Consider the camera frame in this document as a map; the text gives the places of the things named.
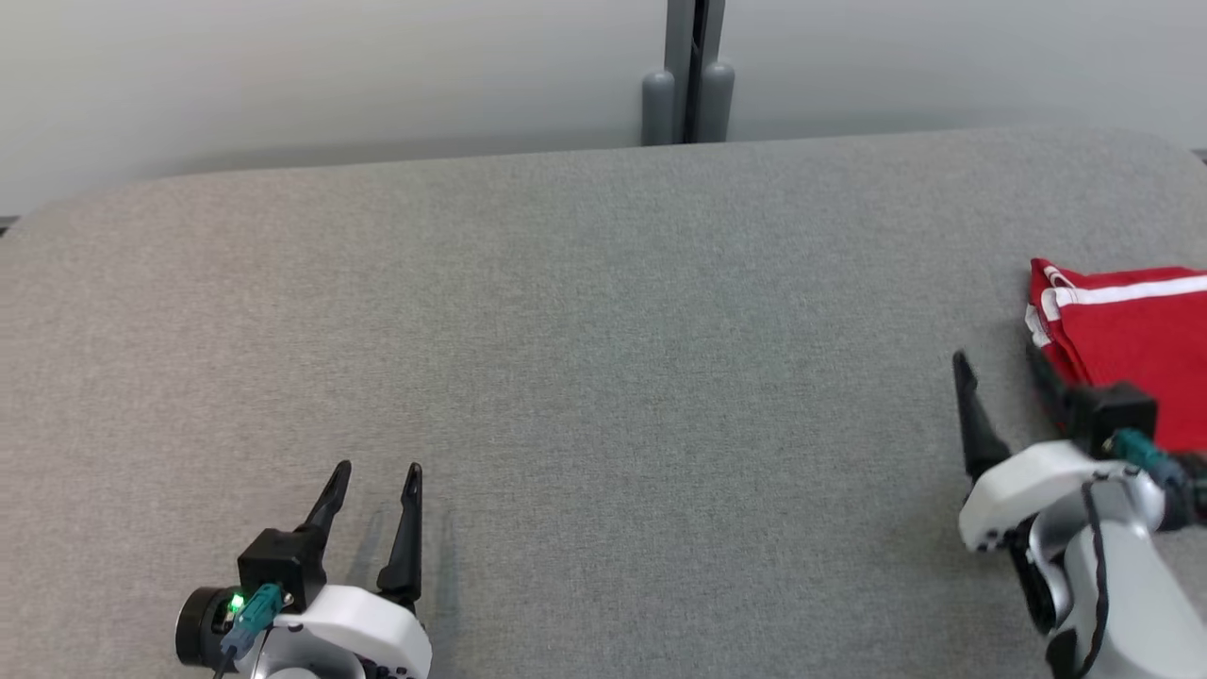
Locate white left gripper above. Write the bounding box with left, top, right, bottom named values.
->
left=248, top=459, right=434, bottom=679

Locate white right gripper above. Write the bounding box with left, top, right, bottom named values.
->
left=951, top=343, right=1149, bottom=555

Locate red shorts white stripe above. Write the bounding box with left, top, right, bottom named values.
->
left=1027, top=257, right=1207, bottom=455

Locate grey fabric sofa cushion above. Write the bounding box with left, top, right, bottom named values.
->
left=0, top=127, right=1207, bottom=679

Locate right camera cable green plug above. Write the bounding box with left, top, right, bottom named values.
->
left=1112, top=428, right=1207, bottom=492

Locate camera cable green plug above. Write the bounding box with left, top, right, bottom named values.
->
left=1112, top=428, right=1207, bottom=492
left=214, top=584, right=285, bottom=679

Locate left camera cable green plug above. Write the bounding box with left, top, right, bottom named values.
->
left=214, top=584, right=285, bottom=679

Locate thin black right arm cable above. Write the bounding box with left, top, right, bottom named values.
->
left=1079, top=479, right=1116, bottom=676

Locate grey rounded post cap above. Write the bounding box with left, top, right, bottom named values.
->
left=700, top=61, right=737, bottom=145
left=641, top=69, right=678, bottom=148

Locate grey partition post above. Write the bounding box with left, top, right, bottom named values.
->
left=664, top=0, right=728, bottom=145

